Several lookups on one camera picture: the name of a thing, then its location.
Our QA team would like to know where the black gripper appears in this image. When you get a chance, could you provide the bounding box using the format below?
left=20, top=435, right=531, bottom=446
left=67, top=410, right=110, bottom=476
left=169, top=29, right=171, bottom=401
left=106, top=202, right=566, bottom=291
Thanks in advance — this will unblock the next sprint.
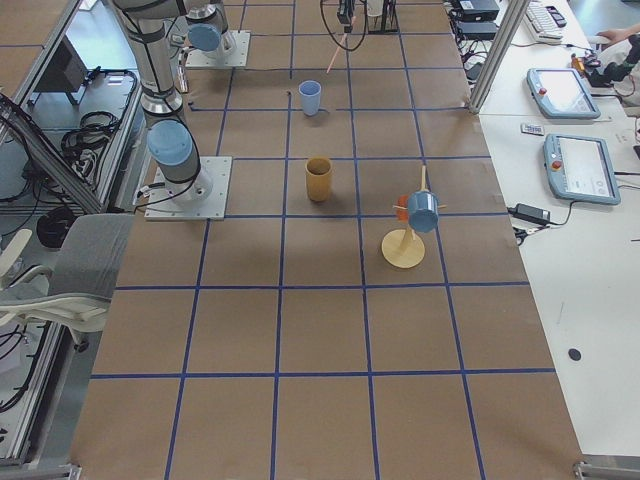
left=336, top=0, right=355, bottom=32

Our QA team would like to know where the light blue plastic cup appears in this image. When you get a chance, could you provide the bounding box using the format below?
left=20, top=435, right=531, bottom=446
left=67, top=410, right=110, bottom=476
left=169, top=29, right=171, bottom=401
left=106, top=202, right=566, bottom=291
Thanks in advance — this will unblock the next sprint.
left=298, top=80, right=322, bottom=116

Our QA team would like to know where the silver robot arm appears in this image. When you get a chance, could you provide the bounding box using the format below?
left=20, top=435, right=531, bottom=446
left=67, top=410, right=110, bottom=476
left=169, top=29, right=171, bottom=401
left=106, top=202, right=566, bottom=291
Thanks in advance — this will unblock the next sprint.
left=111, top=1, right=250, bottom=203
left=186, top=0, right=236, bottom=58

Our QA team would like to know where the bamboo chopstick holder cup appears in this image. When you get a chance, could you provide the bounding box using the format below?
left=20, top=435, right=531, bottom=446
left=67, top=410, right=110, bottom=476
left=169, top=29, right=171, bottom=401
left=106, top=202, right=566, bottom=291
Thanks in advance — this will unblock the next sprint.
left=305, top=157, right=332, bottom=202

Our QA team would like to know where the dark blue hanging cup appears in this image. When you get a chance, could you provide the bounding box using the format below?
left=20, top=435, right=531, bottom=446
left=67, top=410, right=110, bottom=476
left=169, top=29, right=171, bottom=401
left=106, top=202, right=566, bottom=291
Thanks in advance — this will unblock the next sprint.
left=407, top=190, right=439, bottom=233

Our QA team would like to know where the wooden cup tree stand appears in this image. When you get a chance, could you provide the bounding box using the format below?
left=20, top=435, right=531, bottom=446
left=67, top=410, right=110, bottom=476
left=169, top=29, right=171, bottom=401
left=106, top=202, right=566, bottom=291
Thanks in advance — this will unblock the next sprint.
left=381, top=164, right=445, bottom=269

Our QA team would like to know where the person's hand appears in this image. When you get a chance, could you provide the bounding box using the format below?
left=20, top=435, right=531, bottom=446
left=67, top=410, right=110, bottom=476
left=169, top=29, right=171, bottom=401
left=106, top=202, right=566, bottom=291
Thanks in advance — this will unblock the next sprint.
left=597, top=29, right=631, bottom=46

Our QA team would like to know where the lower white mug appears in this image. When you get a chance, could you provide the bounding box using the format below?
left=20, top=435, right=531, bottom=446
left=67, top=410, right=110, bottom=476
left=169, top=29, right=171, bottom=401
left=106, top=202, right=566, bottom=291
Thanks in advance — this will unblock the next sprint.
left=365, top=0, right=384, bottom=19

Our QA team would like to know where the white keyboard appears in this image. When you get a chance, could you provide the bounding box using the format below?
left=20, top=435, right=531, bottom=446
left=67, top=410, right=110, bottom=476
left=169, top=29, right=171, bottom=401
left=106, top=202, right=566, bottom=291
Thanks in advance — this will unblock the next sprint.
left=522, top=1, right=563, bottom=45

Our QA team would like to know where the upper teach pendant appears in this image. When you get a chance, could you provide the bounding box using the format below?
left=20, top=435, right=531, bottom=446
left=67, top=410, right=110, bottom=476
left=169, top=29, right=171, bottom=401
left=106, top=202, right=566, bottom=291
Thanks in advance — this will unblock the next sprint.
left=526, top=68, right=601, bottom=120

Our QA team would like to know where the teach pendant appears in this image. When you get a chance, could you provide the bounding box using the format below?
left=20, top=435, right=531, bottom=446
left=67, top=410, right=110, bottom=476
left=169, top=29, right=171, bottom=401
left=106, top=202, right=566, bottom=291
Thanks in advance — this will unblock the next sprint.
left=526, top=68, right=601, bottom=120
left=543, top=134, right=621, bottom=205

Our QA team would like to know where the lower teach pendant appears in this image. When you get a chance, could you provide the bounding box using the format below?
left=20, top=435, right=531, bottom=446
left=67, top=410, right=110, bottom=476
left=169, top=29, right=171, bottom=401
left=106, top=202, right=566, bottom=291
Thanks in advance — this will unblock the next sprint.
left=543, top=134, right=621, bottom=205

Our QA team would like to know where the small black power brick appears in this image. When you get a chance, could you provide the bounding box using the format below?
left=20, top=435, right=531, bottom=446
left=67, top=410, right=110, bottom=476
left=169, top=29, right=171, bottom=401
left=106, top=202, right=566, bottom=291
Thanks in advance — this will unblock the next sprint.
left=508, top=203, right=551, bottom=226

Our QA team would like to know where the grey office chair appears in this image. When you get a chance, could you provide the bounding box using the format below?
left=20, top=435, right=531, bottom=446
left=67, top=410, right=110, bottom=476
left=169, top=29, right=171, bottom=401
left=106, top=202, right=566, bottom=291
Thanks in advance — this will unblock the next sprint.
left=1, top=213, right=134, bottom=352

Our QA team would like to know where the black wire mug rack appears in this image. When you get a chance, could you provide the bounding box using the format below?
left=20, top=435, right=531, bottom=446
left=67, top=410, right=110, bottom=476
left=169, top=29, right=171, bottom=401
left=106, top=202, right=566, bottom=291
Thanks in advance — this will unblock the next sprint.
left=367, top=0, right=400, bottom=35

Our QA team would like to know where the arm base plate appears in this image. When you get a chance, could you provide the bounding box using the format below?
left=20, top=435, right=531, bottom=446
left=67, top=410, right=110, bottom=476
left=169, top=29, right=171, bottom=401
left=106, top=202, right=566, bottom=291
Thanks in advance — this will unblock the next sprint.
left=185, top=25, right=251, bottom=69
left=144, top=156, right=233, bottom=221

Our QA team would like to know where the aluminium frame post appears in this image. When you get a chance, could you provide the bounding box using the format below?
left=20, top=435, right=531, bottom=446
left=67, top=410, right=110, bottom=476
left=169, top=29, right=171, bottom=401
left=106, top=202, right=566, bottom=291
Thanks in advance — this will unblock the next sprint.
left=468, top=0, right=529, bottom=114

